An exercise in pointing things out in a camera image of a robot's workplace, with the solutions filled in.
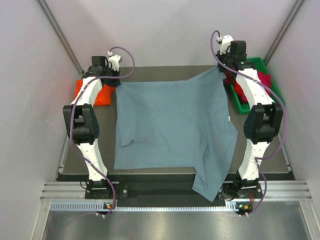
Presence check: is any blue grey t shirt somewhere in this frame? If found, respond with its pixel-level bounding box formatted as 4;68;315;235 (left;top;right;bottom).
113;67;238;201

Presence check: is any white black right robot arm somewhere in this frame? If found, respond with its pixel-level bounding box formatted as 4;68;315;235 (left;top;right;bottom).
216;35;283;198

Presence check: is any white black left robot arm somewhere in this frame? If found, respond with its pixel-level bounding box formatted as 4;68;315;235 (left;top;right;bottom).
62;52;122;199

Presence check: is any dark red t shirt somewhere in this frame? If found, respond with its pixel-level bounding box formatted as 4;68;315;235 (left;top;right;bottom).
223;71;237;86

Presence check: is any orange folded t shirt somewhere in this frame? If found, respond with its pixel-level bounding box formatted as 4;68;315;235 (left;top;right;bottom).
74;79;116;106

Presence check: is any pink t shirt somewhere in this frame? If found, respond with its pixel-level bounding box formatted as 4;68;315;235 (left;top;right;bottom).
257;71;272;89

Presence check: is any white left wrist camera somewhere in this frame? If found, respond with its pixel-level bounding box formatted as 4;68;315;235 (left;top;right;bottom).
107;51;123;72

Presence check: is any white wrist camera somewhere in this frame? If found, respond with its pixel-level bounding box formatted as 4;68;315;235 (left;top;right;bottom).
216;35;234;55
107;51;123;72

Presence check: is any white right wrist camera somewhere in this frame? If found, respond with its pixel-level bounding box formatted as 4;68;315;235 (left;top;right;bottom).
216;35;234;55

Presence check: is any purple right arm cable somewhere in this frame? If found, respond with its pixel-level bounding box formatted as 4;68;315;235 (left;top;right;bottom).
210;29;287;216

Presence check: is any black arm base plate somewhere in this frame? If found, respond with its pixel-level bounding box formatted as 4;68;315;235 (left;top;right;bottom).
84;182;263;201

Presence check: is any grey slotted cable duct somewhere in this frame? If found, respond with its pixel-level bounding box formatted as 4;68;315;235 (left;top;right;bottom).
50;201;250;212

